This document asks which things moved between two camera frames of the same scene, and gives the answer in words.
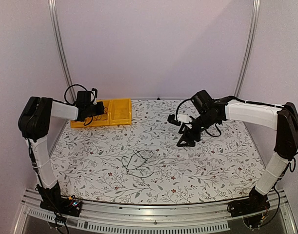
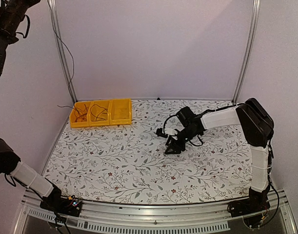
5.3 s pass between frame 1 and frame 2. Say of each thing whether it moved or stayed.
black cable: moved
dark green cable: moved
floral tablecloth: stayed
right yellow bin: stayed
